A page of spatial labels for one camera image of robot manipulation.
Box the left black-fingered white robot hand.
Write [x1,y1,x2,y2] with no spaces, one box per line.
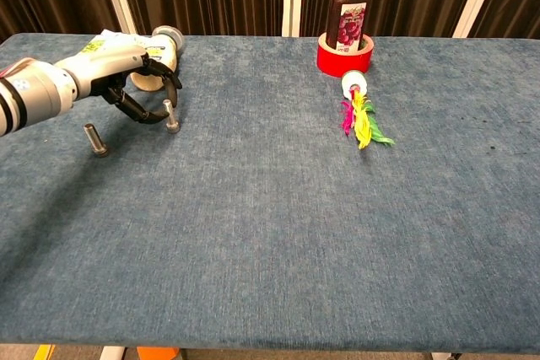
[54,44,183,125]

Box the orange object under table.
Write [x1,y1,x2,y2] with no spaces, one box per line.
[136,347,181,360]

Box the cream mayonnaise squeeze bottle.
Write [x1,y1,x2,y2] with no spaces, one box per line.
[129,25,186,93]

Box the red tape roll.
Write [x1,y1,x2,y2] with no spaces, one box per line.
[316,31,375,78]

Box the colourful feather shuttlecock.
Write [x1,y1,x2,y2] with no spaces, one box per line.
[340,71,397,150]

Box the dark grape juice bottle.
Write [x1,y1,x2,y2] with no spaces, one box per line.
[325,0,370,52]

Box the silver metal bolt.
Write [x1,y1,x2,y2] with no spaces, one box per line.
[83,123,111,158]
[162,99,180,135]

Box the white plastic food pouch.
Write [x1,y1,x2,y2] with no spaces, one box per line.
[82,29,147,56]

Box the blue fabric table mat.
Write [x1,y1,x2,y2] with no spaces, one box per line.
[0,33,540,355]

